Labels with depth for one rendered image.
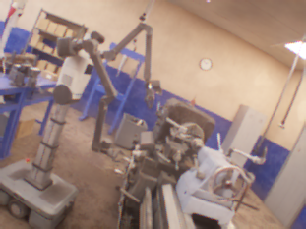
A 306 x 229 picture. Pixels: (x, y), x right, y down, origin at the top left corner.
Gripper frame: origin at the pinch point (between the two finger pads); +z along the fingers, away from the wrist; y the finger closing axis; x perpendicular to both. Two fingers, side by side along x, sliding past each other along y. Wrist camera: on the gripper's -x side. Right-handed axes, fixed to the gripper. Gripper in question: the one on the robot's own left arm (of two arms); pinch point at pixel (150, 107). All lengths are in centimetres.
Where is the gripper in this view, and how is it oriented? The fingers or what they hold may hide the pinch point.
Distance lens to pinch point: 186.2
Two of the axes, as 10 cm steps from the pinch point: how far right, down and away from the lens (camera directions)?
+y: 1.3, -0.7, 9.9
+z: 1.0, 9.9, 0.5
